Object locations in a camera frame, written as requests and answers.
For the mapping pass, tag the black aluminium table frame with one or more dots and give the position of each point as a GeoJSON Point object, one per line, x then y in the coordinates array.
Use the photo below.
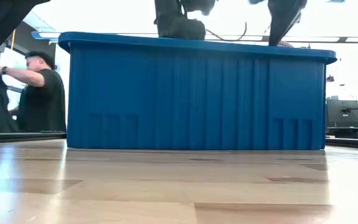
{"type": "Point", "coordinates": [26, 136]}

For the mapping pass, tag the person in dark shirt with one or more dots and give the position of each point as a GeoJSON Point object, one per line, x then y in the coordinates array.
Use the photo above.
{"type": "Point", "coordinates": [42, 102]}

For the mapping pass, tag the black wristwatch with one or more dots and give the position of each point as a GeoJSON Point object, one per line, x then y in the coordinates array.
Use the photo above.
{"type": "Point", "coordinates": [4, 70]}

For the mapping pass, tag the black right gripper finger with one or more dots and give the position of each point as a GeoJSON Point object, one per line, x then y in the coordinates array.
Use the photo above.
{"type": "Point", "coordinates": [283, 18]}

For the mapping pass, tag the dark desk monitor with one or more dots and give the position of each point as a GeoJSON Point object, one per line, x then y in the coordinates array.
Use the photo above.
{"type": "Point", "coordinates": [343, 113]}

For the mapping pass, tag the blue plastic bin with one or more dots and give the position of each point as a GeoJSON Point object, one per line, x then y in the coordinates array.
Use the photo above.
{"type": "Point", "coordinates": [197, 99]}

